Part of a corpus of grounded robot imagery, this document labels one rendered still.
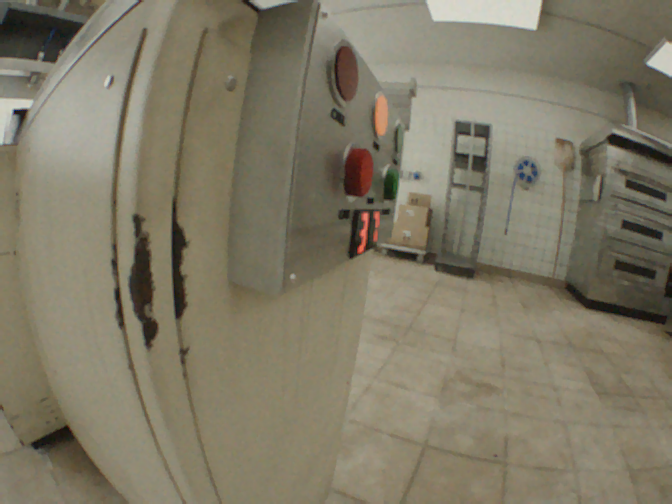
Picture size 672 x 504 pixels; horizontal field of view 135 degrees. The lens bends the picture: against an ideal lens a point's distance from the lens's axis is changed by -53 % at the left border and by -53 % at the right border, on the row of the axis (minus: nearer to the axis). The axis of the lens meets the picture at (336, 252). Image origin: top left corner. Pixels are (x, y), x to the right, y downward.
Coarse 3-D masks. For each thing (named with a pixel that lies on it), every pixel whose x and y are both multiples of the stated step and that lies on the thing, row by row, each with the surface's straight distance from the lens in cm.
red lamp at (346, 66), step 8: (344, 48) 16; (344, 56) 16; (352, 56) 17; (336, 64) 15; (344, 64) 16; (352, 64) 17; (336, 72) 15; (344, 72) 16; (352, 72) 17; (344, 80) 16; (352, 80) 17; (344, 88) 16; (352, 88) 17; (344, 96) 16; (352, 96) 17
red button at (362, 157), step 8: (352, 152) 17; (360, 152) 17; (368, 152) 17; (352, 160) 16; (360, 160) 17; (368, 160) 18; (352, 168) 16; (360, 168) 16; (368, 168) 18; (352, 176) 16; (360, 176) 16; (368, 176) 18; (352, 184) 16; (360, 184) 16; (368, 184) 18; (352, 192) 17; (360, 192) 17
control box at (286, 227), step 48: (288, 48) 14; (336, 48) 15; (288, 96) 12; (336, 96) 15; (384, 96) 24; (240, 144) 13; (288, 144) 12; (336, 144) 15; (384, 144) 26; (240, 192) 13; (288, 192) 12; (336, 192) 16; (240, 240) 13; (288, 240) 12; (336, 240) 17; (384, 240) 30; (288, 288) 13
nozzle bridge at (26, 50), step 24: (0, 0) 90; (0, 24) 87; (24, 24) 95; (48, 24) 93; (72, 24) 91; (0, 48) 93; (24, 48) 93; (48, 48) 94; (0, 72) 89; (24, 72) 87; (48, 72) 87; (0, 96) 111; (24, 96) 110
